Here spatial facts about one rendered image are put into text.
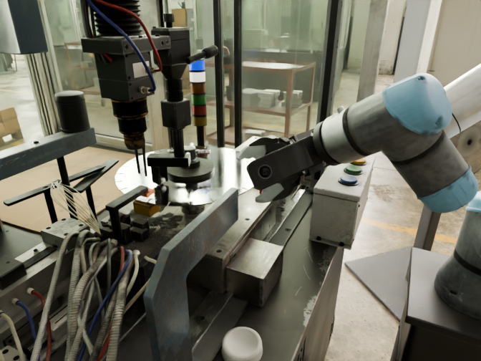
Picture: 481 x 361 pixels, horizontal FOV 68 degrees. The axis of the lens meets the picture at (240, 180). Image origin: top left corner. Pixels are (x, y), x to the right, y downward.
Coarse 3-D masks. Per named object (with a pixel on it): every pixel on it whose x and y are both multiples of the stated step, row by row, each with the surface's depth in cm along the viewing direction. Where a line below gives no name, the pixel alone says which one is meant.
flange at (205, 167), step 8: (200, 160) 83; (208, 160) 84; (168, 168) 79; (176, 168) 79; (184, 168) 79; (192, 168) 79; (200, 168) 79; (208, 168) 79; (176, 176) 76; (184, 176) 76; (192, 176) 76; (200, 176) 77
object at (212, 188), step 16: (224, 160) 86; (240, 160) 86; (128, 176) 78; (144, 176) 78; (208, 176) 78; (224, 176) 78; (240, 176) 78; (160, 192) 71; (176, 192) 71; (192, 192) 71; (208, 192) 71; (224, 192) 71; (240, 192) 71
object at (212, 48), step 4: (204, 48) 64; (208, 48) 64; (212, 48) 65; (216, 48) 66; (200, 52) 63; (204, 52) 64; (208, 52) 64; (212, 52) 65; (216, 52) 66; (192, 56) 62; (196, 56) 62; (200, 56) 63; (204, 56) 64; (208, 56) 65; (212, 56) 65; (188, 60) 61; (192, 60) 62; (196, 60) 63
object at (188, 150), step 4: (192, 144) 82; (188, 148) 78; (192, 148) 78; (168, 152) 79; (172, 152) 79; (188, 152) 78; (192, 152) 78; (196, 152) 79; (200, 152) 79; (204, 152) 79; (208, 152) 79; (192, 156) 78; (192, 160) 79
